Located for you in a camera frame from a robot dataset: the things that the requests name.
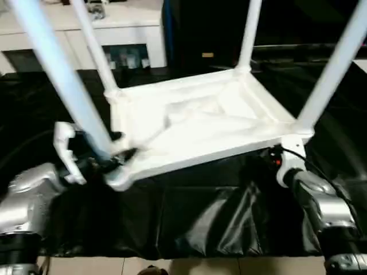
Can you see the white plastic table leg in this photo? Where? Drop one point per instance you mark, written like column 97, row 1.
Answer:
column 94, row 46
column 332, row 74
column 249, row 34
column 63, row 80

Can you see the white plastic table top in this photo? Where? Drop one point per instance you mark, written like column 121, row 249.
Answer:
column 200, row 120

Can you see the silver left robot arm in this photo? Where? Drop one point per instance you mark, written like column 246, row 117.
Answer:
column 28, row 200

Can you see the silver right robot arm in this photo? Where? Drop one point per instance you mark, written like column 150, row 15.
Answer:
column 321, row 206

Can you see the black plastic table mat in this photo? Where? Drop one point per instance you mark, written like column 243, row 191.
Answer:
column 200, row 217

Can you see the white glass-door cabinet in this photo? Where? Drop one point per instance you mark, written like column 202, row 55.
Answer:
column 132, row 17

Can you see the small tan tag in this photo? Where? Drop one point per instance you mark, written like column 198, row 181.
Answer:
column 207, row 55

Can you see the white flat board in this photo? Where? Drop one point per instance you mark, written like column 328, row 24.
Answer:
column 362, row 67

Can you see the grey crumpled clump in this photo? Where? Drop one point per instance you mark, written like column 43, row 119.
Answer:
column 96, row 9

